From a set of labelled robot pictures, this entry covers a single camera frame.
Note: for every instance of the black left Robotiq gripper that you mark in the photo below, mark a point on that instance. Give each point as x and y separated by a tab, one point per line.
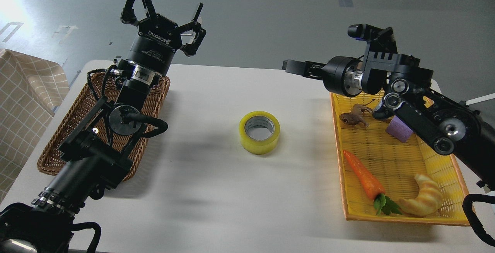
154	44

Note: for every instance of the yellow plastic basket tray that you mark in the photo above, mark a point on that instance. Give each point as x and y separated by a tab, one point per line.
395	165

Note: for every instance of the brown wicker basket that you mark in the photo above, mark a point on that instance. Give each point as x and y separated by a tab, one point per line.
50	163

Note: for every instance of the purple foam block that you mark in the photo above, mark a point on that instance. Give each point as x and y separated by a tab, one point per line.
399	130

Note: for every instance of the yellow tape roll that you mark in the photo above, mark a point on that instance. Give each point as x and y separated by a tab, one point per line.
259	132

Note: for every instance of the orange toy carrot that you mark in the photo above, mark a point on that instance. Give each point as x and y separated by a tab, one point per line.
371	185

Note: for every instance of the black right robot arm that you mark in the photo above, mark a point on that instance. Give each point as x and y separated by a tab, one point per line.
446	126

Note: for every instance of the beige checkered cloth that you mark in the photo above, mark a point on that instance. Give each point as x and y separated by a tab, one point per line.
30	90

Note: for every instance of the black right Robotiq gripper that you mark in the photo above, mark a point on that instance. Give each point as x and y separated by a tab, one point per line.
340	75

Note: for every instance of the white leg with black caster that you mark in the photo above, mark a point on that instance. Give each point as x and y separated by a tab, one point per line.
480	99

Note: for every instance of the toy croissant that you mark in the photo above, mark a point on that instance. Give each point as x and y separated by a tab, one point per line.
428	200

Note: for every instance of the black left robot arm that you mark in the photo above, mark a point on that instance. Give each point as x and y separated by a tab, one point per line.
96	154

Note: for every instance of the brown toy frog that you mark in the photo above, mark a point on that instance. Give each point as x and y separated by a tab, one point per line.
356	115

